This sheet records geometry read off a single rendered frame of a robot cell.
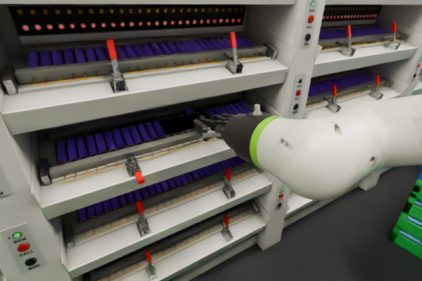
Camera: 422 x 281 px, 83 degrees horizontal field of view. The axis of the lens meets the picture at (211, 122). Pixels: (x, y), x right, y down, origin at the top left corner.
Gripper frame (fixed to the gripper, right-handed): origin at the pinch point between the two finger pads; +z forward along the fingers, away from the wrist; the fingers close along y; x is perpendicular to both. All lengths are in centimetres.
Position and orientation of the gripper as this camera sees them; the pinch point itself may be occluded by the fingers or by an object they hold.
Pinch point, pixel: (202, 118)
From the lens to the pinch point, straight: 62.8
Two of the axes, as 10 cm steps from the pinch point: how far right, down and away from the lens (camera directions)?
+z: -4.8, -1.7, 8.6
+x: 1.1, 9.6, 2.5
